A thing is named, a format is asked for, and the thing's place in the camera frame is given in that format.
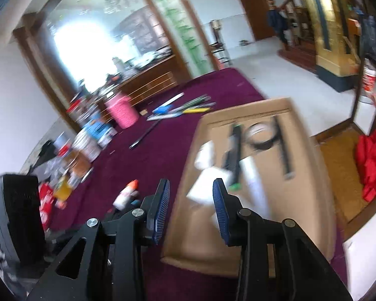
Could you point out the yellow pen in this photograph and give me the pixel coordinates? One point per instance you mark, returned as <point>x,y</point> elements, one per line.
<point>195,110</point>

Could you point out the wooden framed glass partition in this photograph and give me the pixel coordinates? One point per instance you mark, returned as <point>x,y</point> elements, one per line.
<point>106,37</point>

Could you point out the thin black pen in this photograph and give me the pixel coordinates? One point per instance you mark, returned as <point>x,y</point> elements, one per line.
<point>144,136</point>

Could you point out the wooden cabinet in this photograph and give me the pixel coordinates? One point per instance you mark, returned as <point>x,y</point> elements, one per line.
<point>150,81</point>

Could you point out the pink ribbed container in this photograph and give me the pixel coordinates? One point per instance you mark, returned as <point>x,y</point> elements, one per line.
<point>122,111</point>

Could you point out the row of jars and boxes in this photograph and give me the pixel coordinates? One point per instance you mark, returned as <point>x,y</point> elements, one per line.
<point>84,138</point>

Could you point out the red cloth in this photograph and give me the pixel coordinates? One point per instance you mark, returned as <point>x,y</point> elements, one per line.
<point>371,169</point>

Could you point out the metal stand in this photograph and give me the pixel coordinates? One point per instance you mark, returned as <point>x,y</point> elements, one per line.
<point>220,47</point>

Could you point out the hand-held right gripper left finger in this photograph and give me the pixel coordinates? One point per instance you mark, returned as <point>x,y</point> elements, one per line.
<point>161,213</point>

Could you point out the dark hanging jacket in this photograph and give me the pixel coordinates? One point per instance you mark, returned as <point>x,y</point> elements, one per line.
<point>373,40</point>

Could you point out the white eraser block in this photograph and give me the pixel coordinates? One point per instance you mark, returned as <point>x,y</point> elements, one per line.
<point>205,155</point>

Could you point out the golden pillar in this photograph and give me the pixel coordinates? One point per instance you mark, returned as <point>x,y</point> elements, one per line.
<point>327,31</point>

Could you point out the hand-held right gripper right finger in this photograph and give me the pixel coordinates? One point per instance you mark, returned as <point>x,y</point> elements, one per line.
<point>221,213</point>

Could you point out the cardboard box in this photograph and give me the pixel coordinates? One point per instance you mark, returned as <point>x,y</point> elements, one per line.
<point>300,210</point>

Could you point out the red packet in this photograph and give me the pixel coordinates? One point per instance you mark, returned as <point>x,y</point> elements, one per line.
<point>45,200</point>

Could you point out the blue utility knife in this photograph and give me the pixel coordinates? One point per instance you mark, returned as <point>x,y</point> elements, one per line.
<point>161,110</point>

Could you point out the wooden staircase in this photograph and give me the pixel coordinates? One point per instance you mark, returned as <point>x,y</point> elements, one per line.
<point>299,37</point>

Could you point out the brown wooden door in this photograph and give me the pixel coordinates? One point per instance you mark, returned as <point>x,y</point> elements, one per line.
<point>252,9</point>

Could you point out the white tube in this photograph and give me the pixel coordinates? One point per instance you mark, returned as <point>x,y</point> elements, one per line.
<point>253,178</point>

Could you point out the tape roll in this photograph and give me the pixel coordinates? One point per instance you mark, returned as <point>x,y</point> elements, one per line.
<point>260,136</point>

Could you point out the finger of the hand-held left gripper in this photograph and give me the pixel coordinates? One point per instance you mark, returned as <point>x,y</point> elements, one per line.
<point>114,216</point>

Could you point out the green pen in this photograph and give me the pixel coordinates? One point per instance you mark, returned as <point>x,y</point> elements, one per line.
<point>196,100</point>

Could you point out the white glue bottle orange cap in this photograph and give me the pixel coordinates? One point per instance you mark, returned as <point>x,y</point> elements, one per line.
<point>127,194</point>

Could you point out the white bucket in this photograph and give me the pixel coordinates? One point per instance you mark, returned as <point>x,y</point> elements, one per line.
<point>368,81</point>

